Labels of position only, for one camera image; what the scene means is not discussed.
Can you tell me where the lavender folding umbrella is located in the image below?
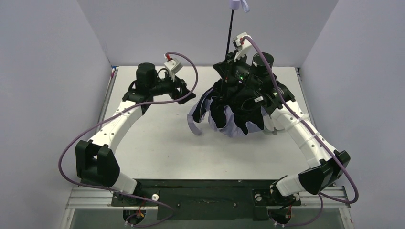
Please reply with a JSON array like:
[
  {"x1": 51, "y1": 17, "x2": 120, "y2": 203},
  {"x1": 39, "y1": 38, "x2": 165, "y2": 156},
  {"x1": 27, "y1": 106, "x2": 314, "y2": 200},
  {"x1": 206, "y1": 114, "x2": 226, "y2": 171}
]
[{"x1": 186, "y1": 0, "x2": 269, "y2": 138}]

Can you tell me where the mint green umbrella case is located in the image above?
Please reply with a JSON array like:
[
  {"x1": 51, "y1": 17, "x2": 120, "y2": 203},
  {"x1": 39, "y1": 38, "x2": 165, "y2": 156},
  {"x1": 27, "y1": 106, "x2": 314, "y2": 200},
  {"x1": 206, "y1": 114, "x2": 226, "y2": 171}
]
[{"x1": 263, "y1": 116, "x2": 277, "y2": 135}]

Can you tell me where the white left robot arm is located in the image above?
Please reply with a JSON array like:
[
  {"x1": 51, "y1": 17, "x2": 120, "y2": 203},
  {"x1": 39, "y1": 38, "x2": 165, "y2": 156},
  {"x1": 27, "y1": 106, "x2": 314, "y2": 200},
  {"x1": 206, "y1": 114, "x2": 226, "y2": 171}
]
[{"x1": 75, "y1": 58, "x2": 196, "y2": 194}]

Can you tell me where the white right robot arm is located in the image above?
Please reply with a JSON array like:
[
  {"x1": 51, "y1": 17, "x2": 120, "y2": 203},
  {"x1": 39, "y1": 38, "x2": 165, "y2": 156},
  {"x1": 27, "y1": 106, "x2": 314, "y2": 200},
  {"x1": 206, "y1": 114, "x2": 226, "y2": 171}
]
[{"x1": 209, "y1": 53, "x2": 350, "y2": 198}]

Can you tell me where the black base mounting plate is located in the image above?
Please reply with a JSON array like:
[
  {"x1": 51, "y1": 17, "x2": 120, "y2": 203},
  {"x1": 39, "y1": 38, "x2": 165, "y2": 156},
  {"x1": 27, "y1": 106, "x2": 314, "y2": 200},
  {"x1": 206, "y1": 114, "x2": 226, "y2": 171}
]
[{"x1": 79, "y1": 177, "x2": 312, "y2": 222}]

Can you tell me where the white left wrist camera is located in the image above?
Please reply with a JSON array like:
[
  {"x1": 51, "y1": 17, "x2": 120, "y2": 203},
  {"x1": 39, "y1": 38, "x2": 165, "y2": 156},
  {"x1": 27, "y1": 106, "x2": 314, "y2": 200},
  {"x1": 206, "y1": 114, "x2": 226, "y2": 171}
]
[{"x1": 164, "y1": 54, "x2": 183, "y2": 81}]

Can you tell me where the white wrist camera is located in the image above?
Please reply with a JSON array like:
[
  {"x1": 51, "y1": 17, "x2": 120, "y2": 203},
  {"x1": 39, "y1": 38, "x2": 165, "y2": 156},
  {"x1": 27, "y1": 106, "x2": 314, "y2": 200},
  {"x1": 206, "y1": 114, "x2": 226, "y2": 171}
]
[
  {"x1": 164, "y1": 54, "x2": 183, "y2": 81},
  {"x1": 232, "y1": 32, "x2": 252, "y2": 62}
]

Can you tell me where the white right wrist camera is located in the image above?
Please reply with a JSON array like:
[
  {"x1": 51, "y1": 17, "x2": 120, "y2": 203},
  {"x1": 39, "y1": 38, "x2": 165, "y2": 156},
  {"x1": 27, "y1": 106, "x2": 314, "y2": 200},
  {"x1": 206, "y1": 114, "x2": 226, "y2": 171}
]
[{"x1": 232, "y1": 32, "x2": 252, "y2": 62}]

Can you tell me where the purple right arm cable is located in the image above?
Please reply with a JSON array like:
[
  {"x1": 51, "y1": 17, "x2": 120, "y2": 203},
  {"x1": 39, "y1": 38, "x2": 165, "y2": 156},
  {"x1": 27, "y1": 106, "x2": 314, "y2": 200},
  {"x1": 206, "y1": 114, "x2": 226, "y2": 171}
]
[{"x1": 240, "y1": 35, "x2": 360, "y2": 228}]

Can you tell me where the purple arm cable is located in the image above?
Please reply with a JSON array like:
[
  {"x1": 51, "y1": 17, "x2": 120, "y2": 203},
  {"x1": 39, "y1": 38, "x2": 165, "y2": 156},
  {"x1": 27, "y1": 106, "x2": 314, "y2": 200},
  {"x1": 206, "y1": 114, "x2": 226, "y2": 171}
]
[
  {"x1": 240, "y1": 35, "x2": 360, "y2": 228},
  {"x1": 58, "y1": 52, "x2": 199, "y2": 229}
]

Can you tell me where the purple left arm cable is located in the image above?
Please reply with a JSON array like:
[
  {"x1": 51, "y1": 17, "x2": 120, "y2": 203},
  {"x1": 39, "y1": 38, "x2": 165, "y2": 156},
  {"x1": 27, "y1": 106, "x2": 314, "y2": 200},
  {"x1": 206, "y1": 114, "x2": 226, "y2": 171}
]
[{"x1": 58, "y1": 52, "x2": 199, "y2": 229}]

